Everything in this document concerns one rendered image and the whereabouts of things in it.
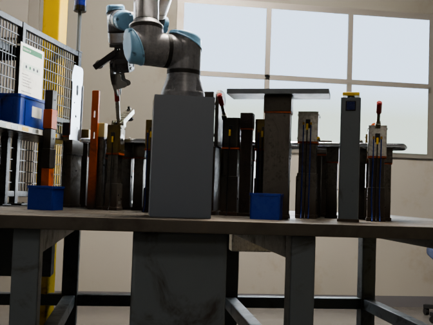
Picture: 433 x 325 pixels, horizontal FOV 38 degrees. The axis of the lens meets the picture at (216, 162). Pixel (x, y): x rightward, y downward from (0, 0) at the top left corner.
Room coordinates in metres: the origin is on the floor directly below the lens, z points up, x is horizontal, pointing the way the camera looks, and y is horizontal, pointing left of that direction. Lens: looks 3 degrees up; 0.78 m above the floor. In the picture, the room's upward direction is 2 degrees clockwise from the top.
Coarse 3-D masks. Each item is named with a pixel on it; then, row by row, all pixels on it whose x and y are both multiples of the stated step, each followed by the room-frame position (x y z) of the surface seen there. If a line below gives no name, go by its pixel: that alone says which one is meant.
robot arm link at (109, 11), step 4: (108, 8) 2.50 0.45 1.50; (112, 8) 2.49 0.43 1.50; (116, 8) 2.49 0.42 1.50; (120, 8) 2.50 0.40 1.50; (124, 8) 2.53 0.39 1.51; (108, 12) 2.50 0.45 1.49; (108, 16) 2.50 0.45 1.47; (108, 20) 2.50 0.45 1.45; (108, 24) 2.52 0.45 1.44; (108, 28) 2.53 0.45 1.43; (112, 28) 2.51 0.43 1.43; (108, 32) 2.53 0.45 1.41; (112, 32) 2.52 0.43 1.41; (116, 32) 2.52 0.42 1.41; (120, 32) 2.52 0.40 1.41
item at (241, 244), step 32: (0, 256) 3.03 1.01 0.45; (32, 256) 1.92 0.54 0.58; (64, 256) 3.35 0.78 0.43; (288, 256) 2.06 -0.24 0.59; (32, 288) 1.92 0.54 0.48; (64, 288) 3.35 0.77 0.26; (288, 288) 2.05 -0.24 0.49; (32, 320) 1.92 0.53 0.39; (64, 320) 2.89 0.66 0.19; (256, 320) 2.84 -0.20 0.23; (288, 320) 2.03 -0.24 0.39; (416, 320) 2.97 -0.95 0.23
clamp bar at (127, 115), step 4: (128, 108) 2.78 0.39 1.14; (124, 112) 2.76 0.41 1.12; (128, 112) 2.76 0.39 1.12; (132, 112) 2.78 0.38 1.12; (120, 116) 2.72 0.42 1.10; (124, 116) 2.72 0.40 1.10; (128, 116) 2.73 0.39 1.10; (116, 120) 2.68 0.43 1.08; (120, 120) 2.69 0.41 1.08; (124, 120) 2.69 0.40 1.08; (128, 120) 2.80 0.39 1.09; (132, 120) 2.80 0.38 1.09; (120, 124) 2.65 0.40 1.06
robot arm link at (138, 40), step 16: (144, 0) 2.09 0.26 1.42; (144, 16) 2.09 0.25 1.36; (128, 32) 2.07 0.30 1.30; (144, 32) 2.07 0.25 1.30; (160, 32) 2.10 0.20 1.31; (128, 48) 2.08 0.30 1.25; (144, 48) 2.06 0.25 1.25; (160, 48) 2.08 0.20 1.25; (144, 64) 2.11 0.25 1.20; (160, 64) 2.12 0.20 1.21
